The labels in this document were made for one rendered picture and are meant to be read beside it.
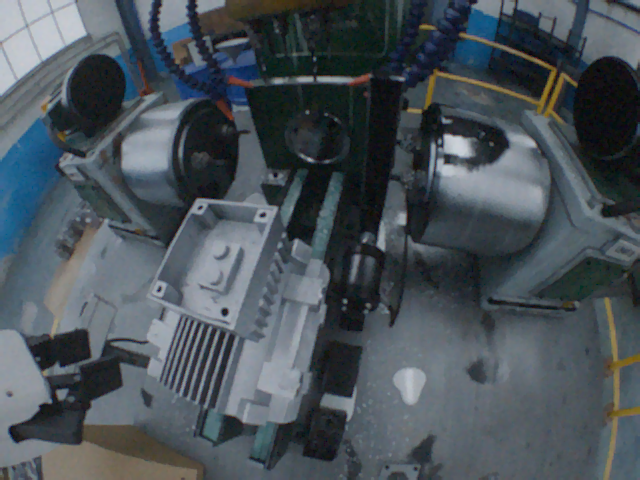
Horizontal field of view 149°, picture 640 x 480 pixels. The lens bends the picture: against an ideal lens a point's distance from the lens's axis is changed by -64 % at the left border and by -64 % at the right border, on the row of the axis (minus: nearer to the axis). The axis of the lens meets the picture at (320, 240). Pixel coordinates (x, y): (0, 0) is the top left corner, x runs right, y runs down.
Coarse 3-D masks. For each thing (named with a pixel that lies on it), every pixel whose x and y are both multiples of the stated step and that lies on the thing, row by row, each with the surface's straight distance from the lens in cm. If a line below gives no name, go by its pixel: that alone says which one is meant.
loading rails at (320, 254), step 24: (288, 192) 57; (336, 192) 55; (288, 216) 52; (312, 216) 60; (336, 216) 49; (288, 240) 53; (312, 240) 48; (336, 240) 51; (312, 360) 50; (216, 432) 46; (240, 432) 56; (264, 432) 43; (288, 432) 48; (264, 456) 44
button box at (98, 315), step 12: (96, 300) 45; (84, 312) 46; (96, 312) 45; (108, 312) 45; (84, 324) 45; (96, 324) 45; (108, 324) 45; (96, 336) 45; (96, 348) 46; (72, 372) 47
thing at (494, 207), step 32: (448, 128) 35; (480, 128) 38; (512, 128) 43; (416, 160) 48; (448, 160) 33; (480, 160) 35; (512, 160) 37; (544, 160) 44; (416, 192) 38; (448, 192) 33; (480, 192) 34; (512, 192) 37; (544, 192) 42; (416, 224) 40; (448, 224) 35; (480, 224) 36; (512, 224) 38
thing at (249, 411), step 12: (288, 252) 27; (300, 252) 27; (300, 264) 28; (156, 360) 30; (156, 372) 30; (240, 408) 25; (252, 408) 24; (264, 408) 25; (252, 420) 25; (264, 420) 25
